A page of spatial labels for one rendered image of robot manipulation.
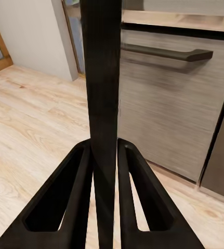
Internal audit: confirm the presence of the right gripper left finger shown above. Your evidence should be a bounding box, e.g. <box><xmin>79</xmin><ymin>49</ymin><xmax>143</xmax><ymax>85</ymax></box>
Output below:
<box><xmin>0</xmin><ymin>139</ymin><xmax>93</xmax><ymax>249</ymax></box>

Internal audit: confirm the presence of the poster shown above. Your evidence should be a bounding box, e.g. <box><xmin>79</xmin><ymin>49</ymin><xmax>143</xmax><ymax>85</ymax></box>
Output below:
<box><xmin>79</xmin><ymin>0</ymin><xmax>122</xmax><ymax>249</ymax></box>

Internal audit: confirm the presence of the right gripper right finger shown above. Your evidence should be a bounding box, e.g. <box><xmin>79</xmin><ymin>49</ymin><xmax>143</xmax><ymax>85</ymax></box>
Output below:
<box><xmin>117</xmin><ymin>139</ymin><xmax>205</xmax><ymax>249</ymax></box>

